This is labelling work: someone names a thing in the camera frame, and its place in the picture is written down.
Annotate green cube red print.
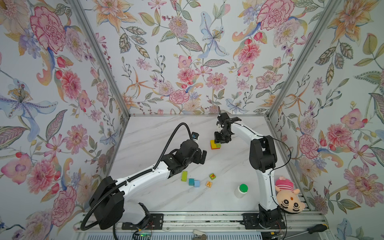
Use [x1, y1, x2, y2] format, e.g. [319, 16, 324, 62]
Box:
[209, 173, 216, 180]

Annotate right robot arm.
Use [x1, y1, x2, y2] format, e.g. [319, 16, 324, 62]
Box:
[215, 113, 282, 229]

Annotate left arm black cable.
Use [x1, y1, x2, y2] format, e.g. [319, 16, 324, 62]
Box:
[80, 122, 193, 240]

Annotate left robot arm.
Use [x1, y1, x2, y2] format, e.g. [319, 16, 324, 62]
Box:
[80, 140, 207, 231]

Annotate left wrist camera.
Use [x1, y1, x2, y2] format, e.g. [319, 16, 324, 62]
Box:
[191, 132, 200, 143]

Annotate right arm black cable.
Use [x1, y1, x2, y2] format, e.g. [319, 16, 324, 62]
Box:
[236, 121, 292, 211]

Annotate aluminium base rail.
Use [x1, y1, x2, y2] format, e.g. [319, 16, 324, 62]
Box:
[73, 210, 331, 233]

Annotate black handled screwdriver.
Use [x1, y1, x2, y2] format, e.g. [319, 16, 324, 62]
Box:
[283, 224, 328, 240]

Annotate white bottle green cap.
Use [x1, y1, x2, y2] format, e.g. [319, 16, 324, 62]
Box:
[235, 184, 249, 199]

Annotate pink plush toy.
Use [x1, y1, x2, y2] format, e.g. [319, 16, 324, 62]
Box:
[275, 176, 305, 214]

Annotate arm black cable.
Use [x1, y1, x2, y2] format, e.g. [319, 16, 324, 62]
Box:
[80, 122, 193, 240]
[236, 121, 292, 211]

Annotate light blue cube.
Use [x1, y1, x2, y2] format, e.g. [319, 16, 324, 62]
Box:
[194, 180, 200, 188]

